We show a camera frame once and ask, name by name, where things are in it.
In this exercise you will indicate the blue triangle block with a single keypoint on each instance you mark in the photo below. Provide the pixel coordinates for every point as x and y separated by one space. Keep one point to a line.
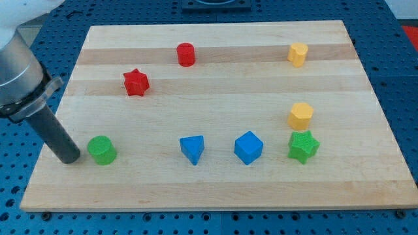
192 147

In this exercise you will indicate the clear plastic tool flange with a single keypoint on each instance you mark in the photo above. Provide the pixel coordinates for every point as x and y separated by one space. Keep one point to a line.
36 100

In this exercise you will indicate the yellow hexagon block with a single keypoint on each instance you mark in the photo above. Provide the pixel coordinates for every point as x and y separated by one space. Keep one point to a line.
300 116

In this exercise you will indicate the red star block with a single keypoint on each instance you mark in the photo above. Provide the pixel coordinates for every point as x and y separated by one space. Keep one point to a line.
136 83

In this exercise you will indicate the green cylinder block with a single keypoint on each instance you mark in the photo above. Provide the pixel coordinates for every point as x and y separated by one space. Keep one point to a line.
102 150

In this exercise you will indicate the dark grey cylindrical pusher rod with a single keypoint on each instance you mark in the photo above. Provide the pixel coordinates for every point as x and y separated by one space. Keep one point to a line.
47 126

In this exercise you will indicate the green star block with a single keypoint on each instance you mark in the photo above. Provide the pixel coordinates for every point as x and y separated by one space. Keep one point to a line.
302 146

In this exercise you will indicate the yellow heart block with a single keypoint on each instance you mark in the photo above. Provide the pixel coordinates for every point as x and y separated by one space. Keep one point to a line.
297 54

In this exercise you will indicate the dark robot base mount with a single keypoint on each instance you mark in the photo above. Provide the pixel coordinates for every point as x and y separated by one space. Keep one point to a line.
193 5

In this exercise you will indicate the red cylinder block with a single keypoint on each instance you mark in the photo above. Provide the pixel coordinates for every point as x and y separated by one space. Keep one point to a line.
186 54

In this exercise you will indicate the light wooden board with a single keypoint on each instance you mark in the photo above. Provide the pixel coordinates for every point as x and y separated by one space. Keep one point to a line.
241 81

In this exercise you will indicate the blue cube block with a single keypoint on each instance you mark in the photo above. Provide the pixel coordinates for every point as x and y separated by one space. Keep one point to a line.
248 147

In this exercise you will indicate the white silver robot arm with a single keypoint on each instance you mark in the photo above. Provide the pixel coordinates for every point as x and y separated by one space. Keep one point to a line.
26 84

